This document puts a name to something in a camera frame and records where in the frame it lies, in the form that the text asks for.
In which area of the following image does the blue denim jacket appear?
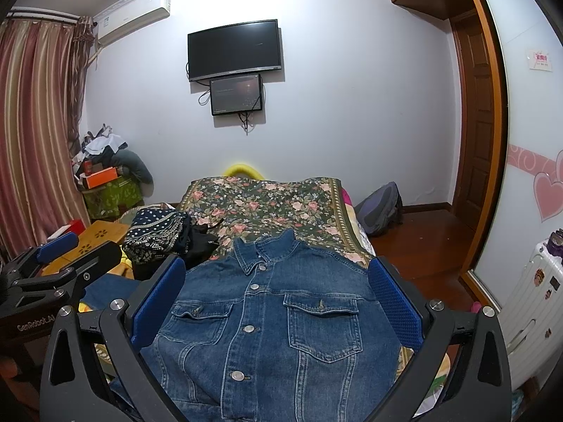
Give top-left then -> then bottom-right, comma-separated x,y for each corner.
140,230 -> 400,421

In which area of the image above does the red striped curtain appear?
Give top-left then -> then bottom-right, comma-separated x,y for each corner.
1,16 -> 94,256

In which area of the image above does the brown wooden door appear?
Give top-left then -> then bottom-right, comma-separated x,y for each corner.
451,11 -> 494,230

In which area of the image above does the black garment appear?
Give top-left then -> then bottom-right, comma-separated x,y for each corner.
181,225 -> 219,270

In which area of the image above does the large black wall television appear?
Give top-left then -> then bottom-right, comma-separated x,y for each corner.
187,19 -> 283,82

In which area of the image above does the purple grey backpack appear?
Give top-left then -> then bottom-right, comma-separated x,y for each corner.
354,182 -> 403,235

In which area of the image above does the orange box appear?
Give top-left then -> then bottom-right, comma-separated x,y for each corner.
85,167 -> 118,188

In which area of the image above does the small black wall monitor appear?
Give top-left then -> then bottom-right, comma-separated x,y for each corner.
210,73 -> 262,116

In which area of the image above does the floral green bed cover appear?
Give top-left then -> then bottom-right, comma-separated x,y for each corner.
179,176 -> 375,267

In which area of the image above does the green patterned storage box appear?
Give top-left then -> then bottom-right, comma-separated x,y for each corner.
82,176 -> 143,220

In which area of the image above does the navy patterned folded garment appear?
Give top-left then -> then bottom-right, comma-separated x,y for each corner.
122,207 -> 192,266

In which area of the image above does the wooden lap desk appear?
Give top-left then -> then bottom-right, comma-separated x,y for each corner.
41,220 -> 129,276

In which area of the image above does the pink heart wall sticker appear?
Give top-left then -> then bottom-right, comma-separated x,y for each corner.
507,145 -> 562,222

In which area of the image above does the white wall air conditioner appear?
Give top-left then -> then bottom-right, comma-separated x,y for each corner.
97,0 -> 171,47

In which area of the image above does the red box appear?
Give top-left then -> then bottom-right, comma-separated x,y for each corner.
47,219 -> 86,242

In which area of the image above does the yellow headboard cushion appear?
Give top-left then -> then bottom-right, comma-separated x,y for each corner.
223,163 -> 264,180

